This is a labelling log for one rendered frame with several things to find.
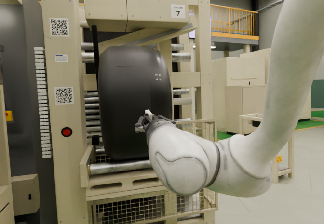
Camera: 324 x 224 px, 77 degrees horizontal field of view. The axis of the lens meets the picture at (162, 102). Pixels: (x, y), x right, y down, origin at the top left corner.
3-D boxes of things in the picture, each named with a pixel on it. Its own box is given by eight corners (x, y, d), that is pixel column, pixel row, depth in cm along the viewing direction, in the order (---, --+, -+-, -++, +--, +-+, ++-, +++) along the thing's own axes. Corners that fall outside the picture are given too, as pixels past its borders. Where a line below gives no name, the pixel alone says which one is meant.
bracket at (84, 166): (80, 188, 81) (78, 164, 80) (91, 156, 120) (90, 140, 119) (89, 187, 82) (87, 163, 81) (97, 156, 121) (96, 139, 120)
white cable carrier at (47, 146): (42, 158, 89) (33, 46, 86) (46, 154, 94) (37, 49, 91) (53, 157, 90) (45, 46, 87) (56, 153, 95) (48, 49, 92)
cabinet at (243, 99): (241, 138, 483) (241, 85, 475) (225, 134, 534) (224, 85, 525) (268, 133, 519) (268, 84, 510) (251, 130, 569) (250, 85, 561)
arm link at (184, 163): (139, 158, 48) (187, 170, 52) (150, 202, 34) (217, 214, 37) (155, 116, 47) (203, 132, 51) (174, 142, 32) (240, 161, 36)
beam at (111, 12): (85, 18, 112) (83, -10, 111) (90, 31, 137) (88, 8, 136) (189, 22, 126) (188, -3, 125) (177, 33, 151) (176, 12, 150)
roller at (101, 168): (88, 162, 89) (88, 172, 90) (87, 167, 85) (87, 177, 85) (166, 153, 97) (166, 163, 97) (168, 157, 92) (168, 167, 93)
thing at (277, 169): (276, 183, 256) (275, 120, 250) (239, 167, 310) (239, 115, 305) (294, 177, 269) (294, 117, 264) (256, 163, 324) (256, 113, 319)
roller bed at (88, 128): (71, 145, 127) (68, 98, 125) (75, 140, 142) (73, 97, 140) (104, 142, 132) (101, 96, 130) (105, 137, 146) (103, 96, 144)
